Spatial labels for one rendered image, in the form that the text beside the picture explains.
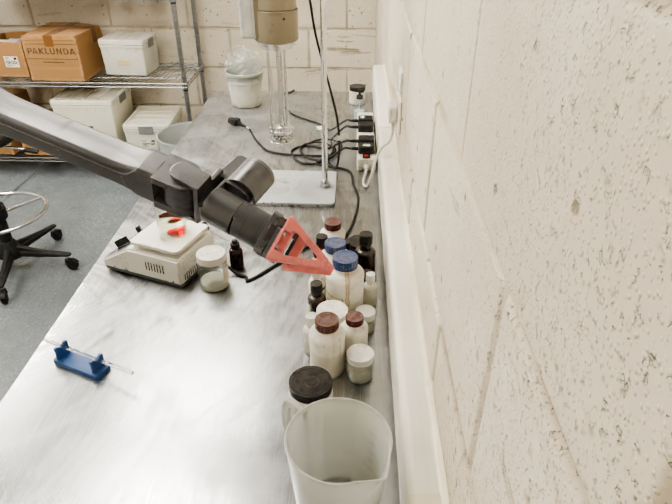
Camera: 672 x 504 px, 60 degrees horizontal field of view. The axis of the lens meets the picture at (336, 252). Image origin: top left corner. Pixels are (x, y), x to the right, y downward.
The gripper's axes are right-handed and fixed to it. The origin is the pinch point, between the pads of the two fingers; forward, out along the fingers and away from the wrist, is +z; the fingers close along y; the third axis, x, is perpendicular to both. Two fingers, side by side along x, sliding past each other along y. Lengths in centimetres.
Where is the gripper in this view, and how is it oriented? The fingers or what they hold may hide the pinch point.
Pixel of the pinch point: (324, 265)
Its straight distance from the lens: 83.8
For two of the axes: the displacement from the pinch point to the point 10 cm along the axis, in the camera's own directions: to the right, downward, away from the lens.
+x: -4.8, 8.7, -0.8
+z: 8.7, 4.7, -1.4
